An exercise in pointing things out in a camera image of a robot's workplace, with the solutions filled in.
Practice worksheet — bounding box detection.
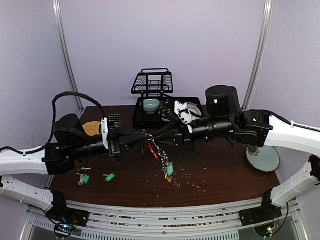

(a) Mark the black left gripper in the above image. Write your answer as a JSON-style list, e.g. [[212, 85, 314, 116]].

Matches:
[[69, 126, 149, 164]]

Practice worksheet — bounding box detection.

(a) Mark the large keyring with red handle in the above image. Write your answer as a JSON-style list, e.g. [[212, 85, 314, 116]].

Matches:
[[139, 132, 180, 187]]

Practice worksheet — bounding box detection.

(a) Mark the green tagged single key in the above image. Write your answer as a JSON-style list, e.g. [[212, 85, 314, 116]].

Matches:
[[103, 173, 116, 183]]

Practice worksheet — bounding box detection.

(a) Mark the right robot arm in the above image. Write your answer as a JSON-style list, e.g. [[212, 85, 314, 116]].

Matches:
[[155, 85, 320, 226]]

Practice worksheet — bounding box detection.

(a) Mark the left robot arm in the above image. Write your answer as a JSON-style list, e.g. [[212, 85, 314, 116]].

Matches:
[[0, 113, 149, 227]]

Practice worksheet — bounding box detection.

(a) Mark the yellow daisy plate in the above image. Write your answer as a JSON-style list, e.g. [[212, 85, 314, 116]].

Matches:
[[187, 102, 202, 120]]

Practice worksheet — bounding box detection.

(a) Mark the celadon green bowl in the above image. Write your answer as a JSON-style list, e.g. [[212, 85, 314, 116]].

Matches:
[[143, 98, 160, 114]]

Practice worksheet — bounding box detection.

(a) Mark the green tagged key bunch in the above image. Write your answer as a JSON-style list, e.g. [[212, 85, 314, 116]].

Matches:
[[76, 167, 92, 186]]

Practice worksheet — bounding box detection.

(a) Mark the light green flower plate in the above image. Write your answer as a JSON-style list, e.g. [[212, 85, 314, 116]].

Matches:
[[246, 145, 280, 173]]

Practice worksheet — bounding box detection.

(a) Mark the left base circuit board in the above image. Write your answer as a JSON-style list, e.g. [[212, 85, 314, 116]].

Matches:
[[53, 222, 76, 238]]

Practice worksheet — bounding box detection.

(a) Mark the base circuit board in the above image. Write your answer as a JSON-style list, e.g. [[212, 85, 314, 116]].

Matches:
[[53, 222, 76, 238], [254, 223, 281, 238]]

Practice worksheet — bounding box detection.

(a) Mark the right base circuit board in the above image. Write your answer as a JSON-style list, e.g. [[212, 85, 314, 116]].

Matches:
[[254, 223, 281, 238]]

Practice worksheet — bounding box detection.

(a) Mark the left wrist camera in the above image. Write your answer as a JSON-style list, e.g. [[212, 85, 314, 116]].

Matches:
[[100, 113, 121, 150]]

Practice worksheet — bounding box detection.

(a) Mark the black wire dish rack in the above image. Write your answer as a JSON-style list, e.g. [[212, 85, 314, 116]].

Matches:
[[131, 68, 205, 129]]

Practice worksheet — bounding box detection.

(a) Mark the aluminium front rail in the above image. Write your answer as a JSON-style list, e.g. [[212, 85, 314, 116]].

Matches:
[[24, 196, 305, 240]]

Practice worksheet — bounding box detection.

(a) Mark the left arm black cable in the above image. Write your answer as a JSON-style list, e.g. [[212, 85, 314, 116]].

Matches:
[[0, 91, 107, 154]]

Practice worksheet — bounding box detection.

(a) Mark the left aluminium frame post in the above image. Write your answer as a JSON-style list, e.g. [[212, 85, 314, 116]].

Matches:
[[51, 0, 85, 112]]

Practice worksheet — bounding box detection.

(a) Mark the aluminium frame post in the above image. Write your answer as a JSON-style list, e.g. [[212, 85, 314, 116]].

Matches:
[[242, 0, 274, 111], [51, 0, 85, 112]]

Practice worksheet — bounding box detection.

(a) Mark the right aluminium frame post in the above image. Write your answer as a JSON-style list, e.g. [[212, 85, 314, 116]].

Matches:
[[242, 0, 274, 111]]

